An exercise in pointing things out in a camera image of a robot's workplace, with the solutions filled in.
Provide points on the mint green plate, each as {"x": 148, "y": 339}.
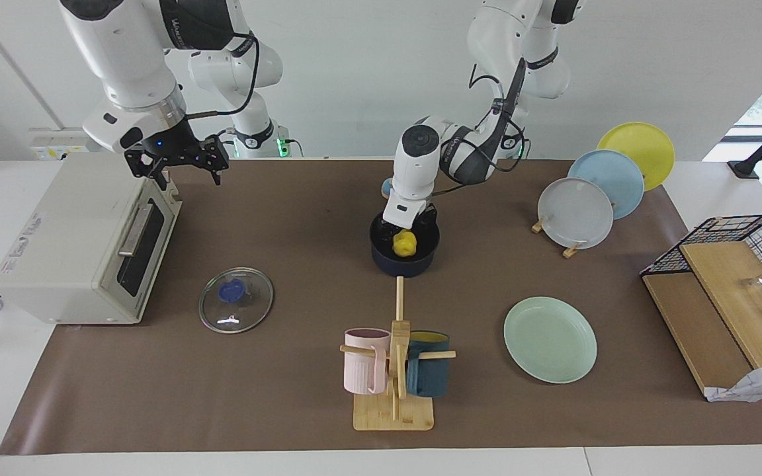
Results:
{"x": 550, "y": 340}

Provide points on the wooden plate rack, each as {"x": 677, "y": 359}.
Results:
{"x": 571, "y": 250}

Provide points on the wooden mug tree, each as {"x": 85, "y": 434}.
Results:
{"x": 394, "y": 413}

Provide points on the light blue plate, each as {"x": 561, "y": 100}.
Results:
{"x": 616, "y": 178}

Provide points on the beige toaster oven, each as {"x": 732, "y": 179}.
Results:
{"x": 70, "y": 238}

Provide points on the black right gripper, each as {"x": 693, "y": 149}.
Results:
{"x": 176, "y": 149}

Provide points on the yellow plate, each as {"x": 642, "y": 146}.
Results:
{"x": 642, "y": 145}

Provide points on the pink ribbed mug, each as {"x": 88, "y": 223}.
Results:
{"x": 362, "y": 363}

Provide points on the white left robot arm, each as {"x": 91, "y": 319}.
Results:
{"x": 417, "y": 165}

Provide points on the dark teal mug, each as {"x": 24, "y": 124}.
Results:
{"x": 428, "y": 377}

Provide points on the glass lid blue knob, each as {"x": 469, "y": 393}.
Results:
{"x": 235, "y": 301}

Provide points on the white checked cloth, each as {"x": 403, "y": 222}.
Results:
{"x": 761, "y": 385}

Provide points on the dark blue saucepan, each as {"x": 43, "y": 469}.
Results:
{"x": 402, "y": 266}

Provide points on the yellow lemon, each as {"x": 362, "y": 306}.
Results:
{"x": 405, "y": 244}

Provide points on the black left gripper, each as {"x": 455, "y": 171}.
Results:
{"x": 430, "y": 215}

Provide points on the grey plate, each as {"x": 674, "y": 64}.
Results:
{"x": 574, "y": 213}

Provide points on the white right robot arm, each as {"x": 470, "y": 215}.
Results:
{"x": 129, "y": 53}

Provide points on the white power strip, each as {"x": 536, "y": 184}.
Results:
{"x": 50, "y": 142}

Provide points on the brown table mat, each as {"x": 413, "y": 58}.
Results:
{"x": 288, "y": 251}

